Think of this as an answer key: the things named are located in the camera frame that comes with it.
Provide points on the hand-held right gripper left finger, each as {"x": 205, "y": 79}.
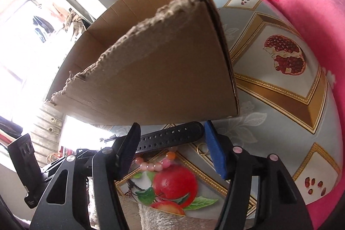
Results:
{"x": 126, "y": 155}

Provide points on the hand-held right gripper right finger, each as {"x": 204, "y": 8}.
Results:
{"x": 215, "y": 150}

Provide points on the pink floral blanket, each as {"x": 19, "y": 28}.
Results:
{"x": 304, "y": 3}

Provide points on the brown cardboard box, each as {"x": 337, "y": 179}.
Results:
{"x": 161, "y": 71}

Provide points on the white fluffy garment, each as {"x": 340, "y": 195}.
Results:
{"x": 161, "y": 219}

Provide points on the hanging clothes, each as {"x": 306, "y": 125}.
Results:
{"x": 64, "y": 22}

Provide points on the black smartwatch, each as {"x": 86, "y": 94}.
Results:
{"x": 172, "y": 137}

